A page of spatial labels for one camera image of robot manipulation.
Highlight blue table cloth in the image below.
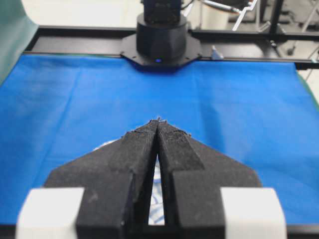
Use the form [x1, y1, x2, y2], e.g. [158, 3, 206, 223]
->
[0, 55, 319, 224]

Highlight black aluminium frame rail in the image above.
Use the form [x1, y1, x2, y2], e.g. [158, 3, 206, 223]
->
[24, 26, 319, 70]

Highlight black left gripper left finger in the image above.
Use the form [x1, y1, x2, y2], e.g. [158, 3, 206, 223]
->
[17, 119, 160, 239]

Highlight green backdrop curtain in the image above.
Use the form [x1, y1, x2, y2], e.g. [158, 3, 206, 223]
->
[0, 0, 38, 83]

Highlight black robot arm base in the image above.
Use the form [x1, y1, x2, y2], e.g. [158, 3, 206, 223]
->
[120, 0, 202, 68]

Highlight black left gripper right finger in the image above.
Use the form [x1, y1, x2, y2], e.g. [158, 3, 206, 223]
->
[157, 121, 287, 239]

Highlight white blue striped towel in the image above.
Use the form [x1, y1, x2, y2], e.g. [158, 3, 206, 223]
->
[93, 138, 164, 225]

